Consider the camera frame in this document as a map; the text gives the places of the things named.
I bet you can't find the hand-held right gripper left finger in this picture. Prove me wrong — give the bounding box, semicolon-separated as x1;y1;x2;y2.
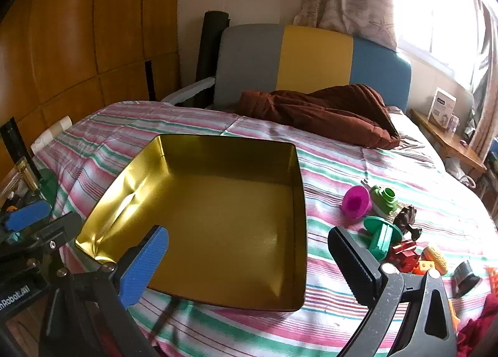
39;225;170;357

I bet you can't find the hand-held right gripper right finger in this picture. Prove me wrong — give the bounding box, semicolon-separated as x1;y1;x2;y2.
328;226;458;357

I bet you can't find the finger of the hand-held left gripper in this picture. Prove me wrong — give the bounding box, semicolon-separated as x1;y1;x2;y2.
6;201;51;232
21;212;83;254

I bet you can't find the teal plastic toy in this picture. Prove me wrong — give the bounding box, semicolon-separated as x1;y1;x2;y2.
364;216;403;262

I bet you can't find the red toy car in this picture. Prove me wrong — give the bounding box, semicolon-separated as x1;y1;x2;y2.
387;240;421;273

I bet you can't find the pink toy funnel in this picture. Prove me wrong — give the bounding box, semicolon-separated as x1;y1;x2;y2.
342;185;371;221

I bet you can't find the brown figurine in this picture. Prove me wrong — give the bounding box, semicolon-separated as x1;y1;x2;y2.
393;205;423;241

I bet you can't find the green plug night light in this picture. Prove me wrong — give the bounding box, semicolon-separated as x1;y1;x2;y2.
362;180;399;218

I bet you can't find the yellow patterned egg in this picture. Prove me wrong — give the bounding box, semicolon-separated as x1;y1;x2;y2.
422;245;449;275

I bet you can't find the gold tin box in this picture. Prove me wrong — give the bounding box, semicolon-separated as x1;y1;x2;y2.
75;133;308;312

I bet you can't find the black grey cylinder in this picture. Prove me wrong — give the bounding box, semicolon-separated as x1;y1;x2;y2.
453;260;483;299

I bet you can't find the orange plastic toy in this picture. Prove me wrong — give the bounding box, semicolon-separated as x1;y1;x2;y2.
486;267;498;299

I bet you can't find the green glass table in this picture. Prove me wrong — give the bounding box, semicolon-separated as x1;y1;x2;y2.
37;168;59;202

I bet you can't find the striped blanket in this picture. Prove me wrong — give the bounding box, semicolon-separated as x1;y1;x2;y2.
33;100;498;357

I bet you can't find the red cloth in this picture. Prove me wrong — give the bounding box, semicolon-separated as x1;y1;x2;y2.
457;295;498;357

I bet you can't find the brown quilt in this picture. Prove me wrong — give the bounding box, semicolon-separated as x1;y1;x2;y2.
238;84;401;149

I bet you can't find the wooden side shelf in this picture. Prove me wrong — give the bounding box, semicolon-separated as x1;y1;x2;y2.
410;108;488;173

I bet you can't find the white cardboard box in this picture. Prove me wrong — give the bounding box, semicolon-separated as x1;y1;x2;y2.
427;87;458;124

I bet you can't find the wooden wardrobe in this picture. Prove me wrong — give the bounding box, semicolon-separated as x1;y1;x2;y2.
0;0;181;187

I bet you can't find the grey yellow blue headboard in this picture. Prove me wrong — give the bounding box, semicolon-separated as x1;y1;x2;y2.
213;24;413;113

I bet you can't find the silver grey curtain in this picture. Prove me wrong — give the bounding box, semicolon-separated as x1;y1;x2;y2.
467;0;498;159

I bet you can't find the black rolled mat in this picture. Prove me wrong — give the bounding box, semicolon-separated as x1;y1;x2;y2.
195;11;231;109

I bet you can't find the bright window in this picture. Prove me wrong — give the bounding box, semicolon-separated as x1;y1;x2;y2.
385;0;491;81

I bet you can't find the black frame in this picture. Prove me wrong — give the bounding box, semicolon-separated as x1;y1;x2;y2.
0;118;24;171

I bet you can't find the white plastic rail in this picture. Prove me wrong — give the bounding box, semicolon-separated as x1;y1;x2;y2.
161;77;214;107

